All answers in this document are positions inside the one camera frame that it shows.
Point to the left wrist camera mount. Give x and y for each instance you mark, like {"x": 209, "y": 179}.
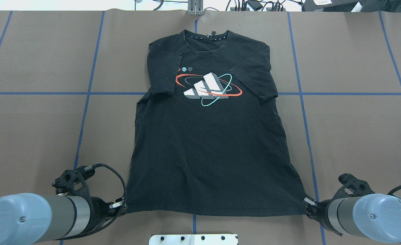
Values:
{"x": 72, "y": 182}

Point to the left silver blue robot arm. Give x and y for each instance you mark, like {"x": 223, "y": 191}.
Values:
{"x": 27, "y": 218}

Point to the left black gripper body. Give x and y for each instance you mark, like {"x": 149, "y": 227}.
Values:
{"x": 99, "y": 208}

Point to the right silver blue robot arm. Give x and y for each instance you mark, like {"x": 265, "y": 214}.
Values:
{"x": 373, "y": 216}

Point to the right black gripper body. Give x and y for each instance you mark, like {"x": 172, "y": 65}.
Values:
{"x": 321, "y": 208}

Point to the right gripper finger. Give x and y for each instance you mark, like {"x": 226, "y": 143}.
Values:
{"x": 308, "y": 203}

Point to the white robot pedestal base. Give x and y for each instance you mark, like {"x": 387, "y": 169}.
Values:
{"x": 194, "y": 239}

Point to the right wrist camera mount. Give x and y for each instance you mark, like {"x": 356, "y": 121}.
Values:
{"x": 352, "y": 187}

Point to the black graphic t-shirt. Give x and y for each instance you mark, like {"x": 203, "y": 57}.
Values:
{"x": 208, "y": 137}

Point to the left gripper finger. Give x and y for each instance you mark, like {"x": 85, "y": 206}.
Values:
{"x": 117, "y": 208}

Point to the aluminium frame post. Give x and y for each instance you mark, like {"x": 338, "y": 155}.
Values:
{"x": 195, "y": 7}

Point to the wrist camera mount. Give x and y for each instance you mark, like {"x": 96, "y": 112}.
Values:
{"x": 72, "y": 182}
{"x": 352, "y": 187}

